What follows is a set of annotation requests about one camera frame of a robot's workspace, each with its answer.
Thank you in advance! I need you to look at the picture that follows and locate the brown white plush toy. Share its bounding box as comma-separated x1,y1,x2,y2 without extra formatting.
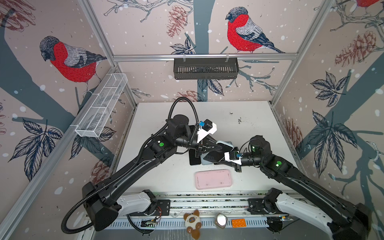
184,210,202,240

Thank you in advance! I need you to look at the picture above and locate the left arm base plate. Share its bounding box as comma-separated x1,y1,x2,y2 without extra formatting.
130,200,171,217

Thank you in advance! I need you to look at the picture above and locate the pink phone case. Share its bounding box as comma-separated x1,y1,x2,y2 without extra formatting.
195,170,233,190

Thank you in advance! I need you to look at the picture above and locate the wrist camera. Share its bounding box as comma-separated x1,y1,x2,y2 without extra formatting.
197,119,217,143
224,151,243,165

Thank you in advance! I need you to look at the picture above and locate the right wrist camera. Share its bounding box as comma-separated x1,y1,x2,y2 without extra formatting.
224,151,243,165

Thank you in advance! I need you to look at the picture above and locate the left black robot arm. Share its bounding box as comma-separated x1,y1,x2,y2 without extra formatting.
61,97,221,234

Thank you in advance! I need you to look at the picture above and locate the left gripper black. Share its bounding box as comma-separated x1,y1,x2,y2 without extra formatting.
175,133,222,157

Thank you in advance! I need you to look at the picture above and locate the light blue phone case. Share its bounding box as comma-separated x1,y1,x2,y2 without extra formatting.
201,153,215,165
216,141,235,153

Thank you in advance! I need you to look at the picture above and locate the orange block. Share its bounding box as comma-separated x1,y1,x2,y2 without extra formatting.
231,219,247,228

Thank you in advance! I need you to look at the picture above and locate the black wire wall basket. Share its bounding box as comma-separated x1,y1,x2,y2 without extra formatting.
174,58,239,80

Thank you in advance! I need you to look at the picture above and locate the blue phone black screen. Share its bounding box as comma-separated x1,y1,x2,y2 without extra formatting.
189,149,201,166

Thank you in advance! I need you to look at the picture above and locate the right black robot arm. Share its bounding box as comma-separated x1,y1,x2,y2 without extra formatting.
224,136,372,240

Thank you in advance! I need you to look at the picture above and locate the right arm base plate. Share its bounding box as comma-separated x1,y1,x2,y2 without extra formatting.
247,199,287,215

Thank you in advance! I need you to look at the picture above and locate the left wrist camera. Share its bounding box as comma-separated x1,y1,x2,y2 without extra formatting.
197,119,217,143

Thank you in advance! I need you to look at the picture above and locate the white wire wall basket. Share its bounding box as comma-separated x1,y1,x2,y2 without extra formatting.
75,73,128,138

